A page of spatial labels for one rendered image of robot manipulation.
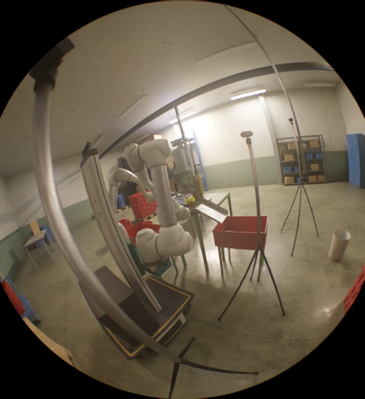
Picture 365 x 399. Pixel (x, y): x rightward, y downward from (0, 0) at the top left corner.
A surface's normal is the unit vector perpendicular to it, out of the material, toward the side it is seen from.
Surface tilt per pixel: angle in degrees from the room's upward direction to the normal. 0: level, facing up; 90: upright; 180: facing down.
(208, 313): 0
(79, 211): 90
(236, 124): 90
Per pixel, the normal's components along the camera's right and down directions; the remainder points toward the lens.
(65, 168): 0.79, -0.05
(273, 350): -0.23, -0.95
